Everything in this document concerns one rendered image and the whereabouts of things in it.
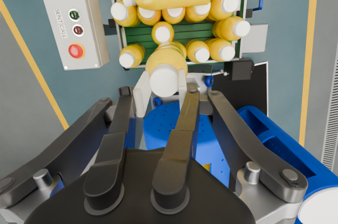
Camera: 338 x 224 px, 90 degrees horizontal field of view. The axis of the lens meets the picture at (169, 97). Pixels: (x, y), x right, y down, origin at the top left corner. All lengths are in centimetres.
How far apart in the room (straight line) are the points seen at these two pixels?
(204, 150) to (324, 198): 80
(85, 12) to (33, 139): 203
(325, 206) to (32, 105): 233
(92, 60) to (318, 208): 117
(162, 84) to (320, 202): 105
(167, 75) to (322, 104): 223
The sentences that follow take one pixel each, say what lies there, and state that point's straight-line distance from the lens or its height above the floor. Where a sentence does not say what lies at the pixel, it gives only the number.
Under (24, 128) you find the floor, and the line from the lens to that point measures 238.
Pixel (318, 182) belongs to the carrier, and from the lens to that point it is 114.
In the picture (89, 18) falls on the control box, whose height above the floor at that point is 110.
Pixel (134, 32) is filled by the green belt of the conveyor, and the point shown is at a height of 90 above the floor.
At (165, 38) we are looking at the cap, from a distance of 48.
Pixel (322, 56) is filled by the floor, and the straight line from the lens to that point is 216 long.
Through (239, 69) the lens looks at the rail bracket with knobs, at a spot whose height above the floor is 100.
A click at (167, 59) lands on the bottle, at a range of 24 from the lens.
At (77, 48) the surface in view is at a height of 111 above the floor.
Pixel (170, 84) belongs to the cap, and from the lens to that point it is 22.
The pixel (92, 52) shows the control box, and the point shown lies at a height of 110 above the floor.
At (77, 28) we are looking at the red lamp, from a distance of 51.
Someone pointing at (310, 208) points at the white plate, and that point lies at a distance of 118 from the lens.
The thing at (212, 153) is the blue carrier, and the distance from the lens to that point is 47.
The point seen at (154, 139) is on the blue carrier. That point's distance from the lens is 47.
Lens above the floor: 157
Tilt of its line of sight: 68 degrees down
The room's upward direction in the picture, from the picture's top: 177 degrees clockwise
